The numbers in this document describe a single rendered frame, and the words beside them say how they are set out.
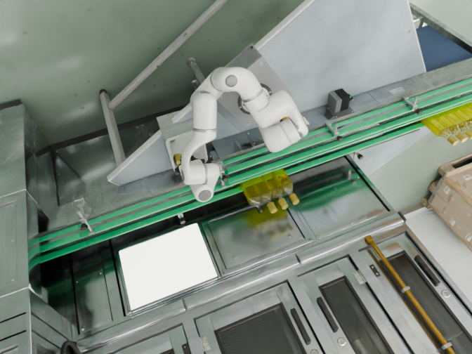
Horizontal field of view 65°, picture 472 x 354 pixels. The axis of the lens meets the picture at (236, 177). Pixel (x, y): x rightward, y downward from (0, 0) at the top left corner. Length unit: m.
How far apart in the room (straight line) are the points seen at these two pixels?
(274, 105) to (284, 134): 0.12
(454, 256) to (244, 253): 4.22
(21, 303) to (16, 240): 0.29
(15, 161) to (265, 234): 1.24
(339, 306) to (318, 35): 1.19
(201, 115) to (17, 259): 0.90
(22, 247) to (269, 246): 1.05
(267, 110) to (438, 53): 1.49
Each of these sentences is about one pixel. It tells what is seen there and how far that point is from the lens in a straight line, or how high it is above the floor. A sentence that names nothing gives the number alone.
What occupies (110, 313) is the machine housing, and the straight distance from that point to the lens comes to 1.86.
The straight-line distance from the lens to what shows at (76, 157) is 2.48.
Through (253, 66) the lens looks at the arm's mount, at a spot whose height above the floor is 0.86.
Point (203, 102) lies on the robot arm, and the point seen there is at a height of 1.05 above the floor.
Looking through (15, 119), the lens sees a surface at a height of 0.22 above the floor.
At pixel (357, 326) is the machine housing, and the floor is 1.73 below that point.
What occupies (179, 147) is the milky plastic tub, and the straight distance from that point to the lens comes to 1.81.
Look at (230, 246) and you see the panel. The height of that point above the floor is 1.18.
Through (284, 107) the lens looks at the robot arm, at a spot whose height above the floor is 1.12.
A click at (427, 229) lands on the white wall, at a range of 5.81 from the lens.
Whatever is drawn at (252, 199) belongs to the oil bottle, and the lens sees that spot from 1.78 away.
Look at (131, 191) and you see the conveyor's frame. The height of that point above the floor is 0.81.
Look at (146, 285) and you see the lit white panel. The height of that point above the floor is 1.22.
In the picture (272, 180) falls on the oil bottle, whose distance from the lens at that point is 1.85.
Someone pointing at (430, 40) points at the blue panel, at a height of 0.48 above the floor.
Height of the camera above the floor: 2.06
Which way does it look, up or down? 38 degrees down
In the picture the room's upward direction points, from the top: 153 degrees clockwise
